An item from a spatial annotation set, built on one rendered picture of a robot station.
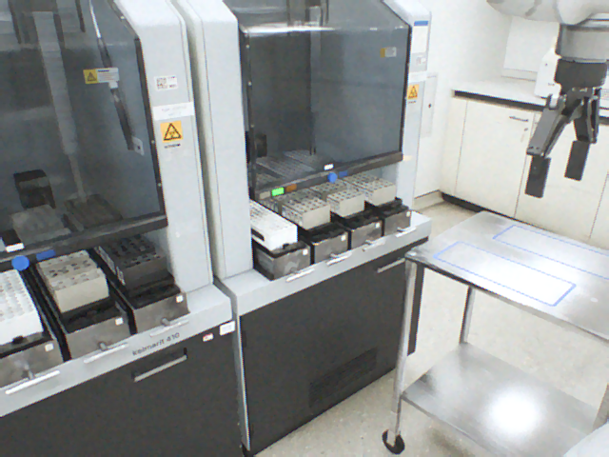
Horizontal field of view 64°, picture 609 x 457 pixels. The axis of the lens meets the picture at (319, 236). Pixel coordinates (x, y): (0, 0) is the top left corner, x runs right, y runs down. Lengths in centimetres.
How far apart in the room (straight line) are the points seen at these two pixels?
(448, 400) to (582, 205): 198
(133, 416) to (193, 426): 21
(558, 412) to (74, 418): 143
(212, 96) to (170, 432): 93
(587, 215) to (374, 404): 194
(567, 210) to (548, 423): 193
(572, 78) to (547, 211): 270
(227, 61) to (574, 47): 78
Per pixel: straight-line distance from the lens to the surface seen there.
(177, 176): 128
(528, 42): 420
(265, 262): 145
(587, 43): 87
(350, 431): 200
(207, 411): 158
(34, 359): 126
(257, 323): 148
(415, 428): 204
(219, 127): 130
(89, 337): 127
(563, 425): 182
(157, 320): 131
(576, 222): 349
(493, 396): 183
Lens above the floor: 149
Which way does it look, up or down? 27 degrees down
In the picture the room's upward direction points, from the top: straight up
